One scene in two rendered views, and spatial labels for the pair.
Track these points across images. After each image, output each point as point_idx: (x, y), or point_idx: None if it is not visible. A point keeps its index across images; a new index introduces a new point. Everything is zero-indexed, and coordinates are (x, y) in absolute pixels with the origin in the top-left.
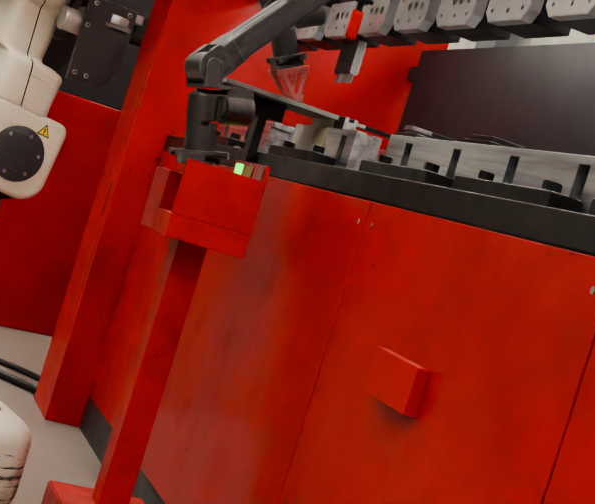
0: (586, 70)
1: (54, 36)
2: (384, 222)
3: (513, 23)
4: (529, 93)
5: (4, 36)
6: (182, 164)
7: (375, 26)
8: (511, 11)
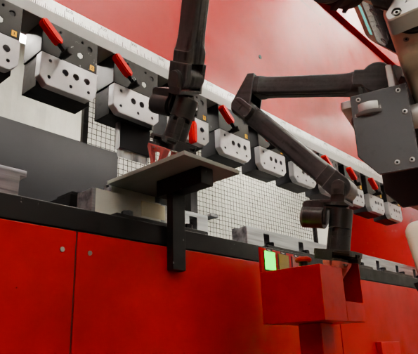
0: (75, 156)
1: None
2: None
3: (304, 186)
4: (12, 156)
5: None
6: (341, 263)
7: (200, 140)
8: (308, 182)
